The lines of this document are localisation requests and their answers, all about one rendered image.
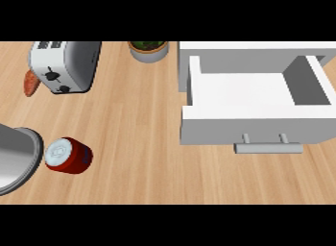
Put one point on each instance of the grey potted plant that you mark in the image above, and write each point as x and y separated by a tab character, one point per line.
150	50

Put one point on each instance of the red can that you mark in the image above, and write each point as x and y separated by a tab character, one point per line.
71	157

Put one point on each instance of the orange sweet potato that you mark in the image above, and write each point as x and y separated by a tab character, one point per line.
32	84

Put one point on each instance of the white drawer cabinet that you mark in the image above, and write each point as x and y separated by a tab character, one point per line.
251	56

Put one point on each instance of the white drawer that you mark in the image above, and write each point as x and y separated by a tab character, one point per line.
251	123

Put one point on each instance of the silver toaster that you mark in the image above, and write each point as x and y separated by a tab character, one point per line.
71	65

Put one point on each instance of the silver rounded appliance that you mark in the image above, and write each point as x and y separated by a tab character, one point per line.
8	160

